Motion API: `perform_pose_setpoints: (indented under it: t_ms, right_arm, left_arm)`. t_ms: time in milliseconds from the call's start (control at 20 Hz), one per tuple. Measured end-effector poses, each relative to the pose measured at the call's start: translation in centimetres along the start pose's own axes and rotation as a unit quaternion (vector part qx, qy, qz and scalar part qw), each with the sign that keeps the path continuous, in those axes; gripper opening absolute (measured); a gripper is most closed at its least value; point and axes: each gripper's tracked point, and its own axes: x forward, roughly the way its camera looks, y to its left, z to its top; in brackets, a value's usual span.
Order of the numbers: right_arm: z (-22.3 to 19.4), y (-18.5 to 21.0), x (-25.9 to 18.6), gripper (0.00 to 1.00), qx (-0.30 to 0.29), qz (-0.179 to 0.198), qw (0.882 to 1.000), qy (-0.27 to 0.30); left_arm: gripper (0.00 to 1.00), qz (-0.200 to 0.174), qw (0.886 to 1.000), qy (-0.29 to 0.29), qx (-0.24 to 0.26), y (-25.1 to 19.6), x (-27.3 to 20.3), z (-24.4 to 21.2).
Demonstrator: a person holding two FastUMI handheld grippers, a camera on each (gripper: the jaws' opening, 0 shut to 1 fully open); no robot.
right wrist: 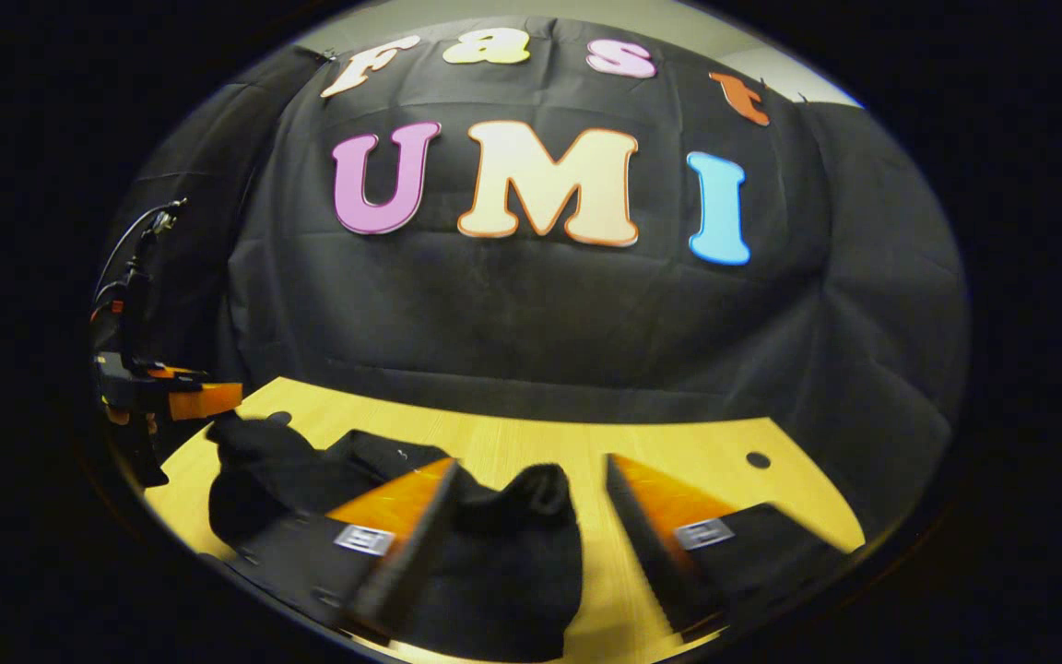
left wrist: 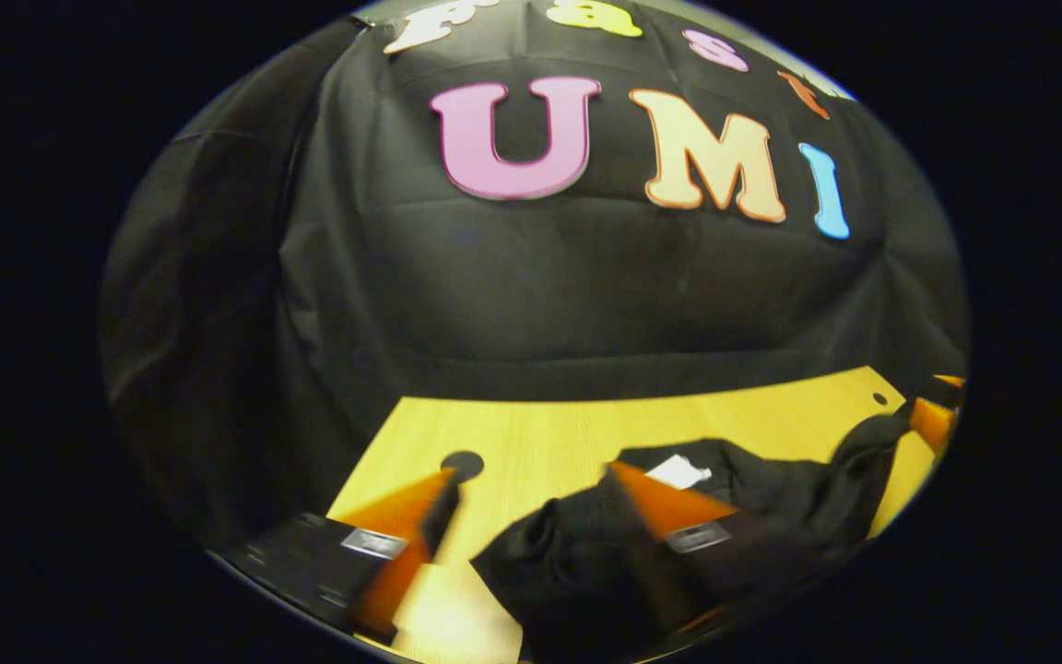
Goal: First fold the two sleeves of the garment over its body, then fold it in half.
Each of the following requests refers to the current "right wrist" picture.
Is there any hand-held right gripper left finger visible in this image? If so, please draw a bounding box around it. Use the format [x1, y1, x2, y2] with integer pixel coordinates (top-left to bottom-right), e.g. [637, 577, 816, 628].
[231, 456, 460, 645]

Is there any black cable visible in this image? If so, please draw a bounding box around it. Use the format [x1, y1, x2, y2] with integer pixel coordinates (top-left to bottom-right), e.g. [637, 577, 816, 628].
[93, 198, 187, 310]

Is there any black backdrop cloth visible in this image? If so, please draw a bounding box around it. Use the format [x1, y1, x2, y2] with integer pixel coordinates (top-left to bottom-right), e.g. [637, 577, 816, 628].
[93, 14, 970, 547]

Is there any black garment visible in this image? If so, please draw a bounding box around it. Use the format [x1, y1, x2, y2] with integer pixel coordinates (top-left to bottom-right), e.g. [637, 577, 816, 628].
[206, 415, 584, 663]

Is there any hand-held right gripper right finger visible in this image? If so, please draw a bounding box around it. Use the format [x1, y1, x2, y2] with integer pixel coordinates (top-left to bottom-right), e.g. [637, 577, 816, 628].
[605, 452, 850, 644]

